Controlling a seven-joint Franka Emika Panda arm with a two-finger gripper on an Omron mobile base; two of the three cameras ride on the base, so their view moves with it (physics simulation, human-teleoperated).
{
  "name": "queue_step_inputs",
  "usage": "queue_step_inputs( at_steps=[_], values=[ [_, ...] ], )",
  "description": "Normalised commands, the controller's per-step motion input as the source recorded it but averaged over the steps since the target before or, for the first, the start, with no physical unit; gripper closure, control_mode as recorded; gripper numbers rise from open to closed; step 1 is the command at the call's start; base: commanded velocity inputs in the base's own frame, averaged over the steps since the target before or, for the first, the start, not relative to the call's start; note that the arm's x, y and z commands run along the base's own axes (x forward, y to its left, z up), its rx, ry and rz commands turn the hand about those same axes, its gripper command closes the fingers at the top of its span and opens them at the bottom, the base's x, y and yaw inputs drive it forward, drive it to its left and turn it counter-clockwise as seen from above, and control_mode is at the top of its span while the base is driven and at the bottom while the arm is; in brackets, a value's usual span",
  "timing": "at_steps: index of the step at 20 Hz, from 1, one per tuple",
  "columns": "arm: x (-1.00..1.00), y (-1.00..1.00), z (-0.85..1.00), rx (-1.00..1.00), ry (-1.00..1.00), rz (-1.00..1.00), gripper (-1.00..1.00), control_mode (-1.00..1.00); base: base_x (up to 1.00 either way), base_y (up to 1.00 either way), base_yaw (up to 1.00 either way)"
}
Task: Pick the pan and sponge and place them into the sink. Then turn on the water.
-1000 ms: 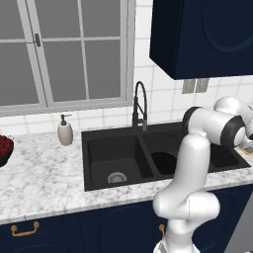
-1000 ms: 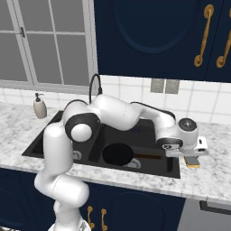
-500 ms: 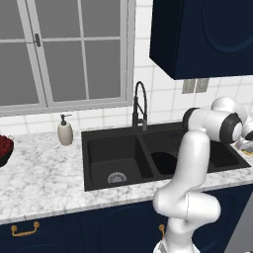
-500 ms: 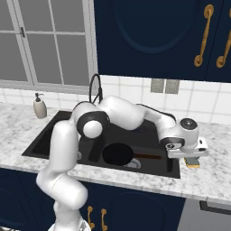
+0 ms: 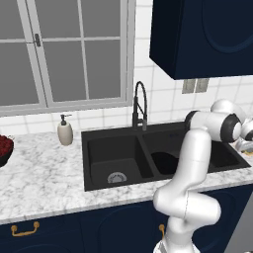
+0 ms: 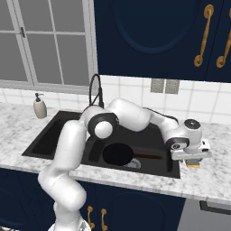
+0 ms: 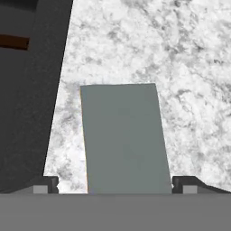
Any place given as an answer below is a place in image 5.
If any black double sink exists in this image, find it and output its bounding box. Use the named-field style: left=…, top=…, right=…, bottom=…
left=80, top=121, right=252, bottom=193

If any silver sink drain strainer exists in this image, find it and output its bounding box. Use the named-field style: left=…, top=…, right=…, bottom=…
left=107, top=171, right=128, bottom=185

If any grey metal pan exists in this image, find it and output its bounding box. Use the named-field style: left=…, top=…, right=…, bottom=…
left=234, top=137, right=253, bottom=152

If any black spring tap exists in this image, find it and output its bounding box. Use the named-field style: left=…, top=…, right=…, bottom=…
left=131, top=80, right=148, bottom=131

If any beige soap dispenser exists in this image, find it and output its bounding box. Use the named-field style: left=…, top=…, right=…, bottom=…
left=56, top=114, right=74, bottom=147

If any grey framed window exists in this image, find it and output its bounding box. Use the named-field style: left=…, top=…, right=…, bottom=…
left=0, top=0, right=136, bottom=118

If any dark blue cupboard door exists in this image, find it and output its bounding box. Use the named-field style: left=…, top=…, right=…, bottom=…
left=192, top=184, right=253, bottom=253
left=79, top=200, right=170, bottom=253

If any black bowl of red fruit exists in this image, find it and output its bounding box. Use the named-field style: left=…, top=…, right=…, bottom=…
left=0, top=133, right=15, bottom=168

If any dark blue drawer front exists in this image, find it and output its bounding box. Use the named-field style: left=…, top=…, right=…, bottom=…
left=0, top=211, right=82, bottom=245

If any grey steel appliance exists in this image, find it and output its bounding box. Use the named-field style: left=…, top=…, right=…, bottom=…
left=222, top=192, right=253, bottom=253

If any grey wall socket plate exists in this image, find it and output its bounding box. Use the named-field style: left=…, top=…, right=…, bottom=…
left=195, top=77, right=211, bottom=94
left=181, top=78, right=198, bottom=95

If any gold cupboard door handle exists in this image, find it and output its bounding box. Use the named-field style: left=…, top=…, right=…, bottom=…
left=158, top=223, right=166, bottom=242

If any dark blue wall cupboard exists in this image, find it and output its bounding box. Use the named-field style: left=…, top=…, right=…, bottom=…
left=148, top=0, right=253, bottom=81

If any gold drawer handle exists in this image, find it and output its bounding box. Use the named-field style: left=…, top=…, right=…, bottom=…
left=10, top=220, right=41, bottom=238

